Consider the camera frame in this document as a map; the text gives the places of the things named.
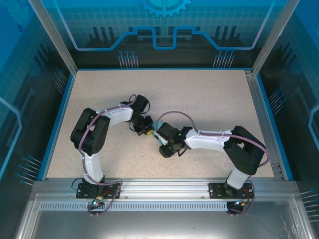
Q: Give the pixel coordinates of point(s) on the light blue cloth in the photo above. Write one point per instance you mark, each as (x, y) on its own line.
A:
(158, 124)

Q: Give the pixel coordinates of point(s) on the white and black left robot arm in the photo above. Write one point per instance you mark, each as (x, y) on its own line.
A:
(117, 115)

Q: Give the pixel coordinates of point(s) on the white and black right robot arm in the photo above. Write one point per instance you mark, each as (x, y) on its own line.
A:
(207, 140)

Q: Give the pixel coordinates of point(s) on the sheet metal tray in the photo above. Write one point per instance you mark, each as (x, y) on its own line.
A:
(162, 224)

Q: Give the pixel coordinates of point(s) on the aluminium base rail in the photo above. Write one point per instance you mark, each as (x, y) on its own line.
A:
(162, 189)

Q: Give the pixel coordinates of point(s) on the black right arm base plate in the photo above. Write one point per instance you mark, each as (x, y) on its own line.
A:
(214, 193)

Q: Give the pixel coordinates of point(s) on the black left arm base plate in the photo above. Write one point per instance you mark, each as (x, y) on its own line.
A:
(81, 194)

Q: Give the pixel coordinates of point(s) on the aluminium side rail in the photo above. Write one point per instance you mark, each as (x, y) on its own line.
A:
(258, 99)

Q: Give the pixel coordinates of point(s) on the aluminium frame post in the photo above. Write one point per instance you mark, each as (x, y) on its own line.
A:
(55, 37)
(272, 37)

